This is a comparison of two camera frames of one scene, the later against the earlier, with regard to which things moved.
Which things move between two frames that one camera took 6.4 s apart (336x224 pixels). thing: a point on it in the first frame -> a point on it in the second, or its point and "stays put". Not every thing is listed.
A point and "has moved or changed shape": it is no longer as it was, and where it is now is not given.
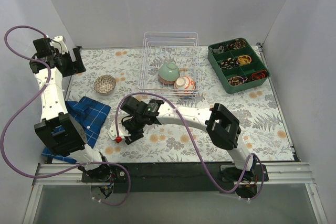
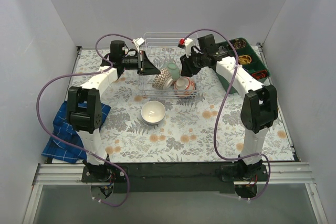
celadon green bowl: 169,72 stays put
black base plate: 176,177 stays put
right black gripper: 134,132 -> 191,62
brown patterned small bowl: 104,84 has moved or changed shape
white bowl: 122,132 has moved or changed shape
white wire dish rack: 170,66 stays put
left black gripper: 72,63 -> 142,62
